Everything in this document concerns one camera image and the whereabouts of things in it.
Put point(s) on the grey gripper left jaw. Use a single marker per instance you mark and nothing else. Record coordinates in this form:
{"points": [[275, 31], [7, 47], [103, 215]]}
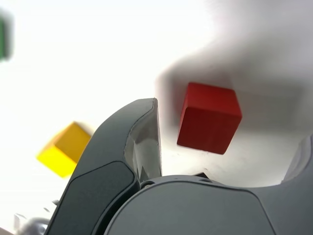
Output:
{"points": [[102, 159]]}

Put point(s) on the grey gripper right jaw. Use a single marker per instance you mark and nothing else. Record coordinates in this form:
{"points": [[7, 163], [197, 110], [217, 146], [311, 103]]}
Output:
{"points": [[195, 210]]}

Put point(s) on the yellow cube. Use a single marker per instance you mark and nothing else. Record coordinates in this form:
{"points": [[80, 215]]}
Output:
{"points": [[61, 151]]}

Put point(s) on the red cube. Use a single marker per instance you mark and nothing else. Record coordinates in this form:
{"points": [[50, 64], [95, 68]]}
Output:
{"points": [[207, 122]]}

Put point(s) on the green cube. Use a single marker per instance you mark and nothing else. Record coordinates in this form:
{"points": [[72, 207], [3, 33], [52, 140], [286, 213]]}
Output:
{"points": [[3, 39]]}

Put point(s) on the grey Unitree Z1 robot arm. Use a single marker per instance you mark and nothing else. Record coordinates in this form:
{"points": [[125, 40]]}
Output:
{"points": [[36, 226]]}

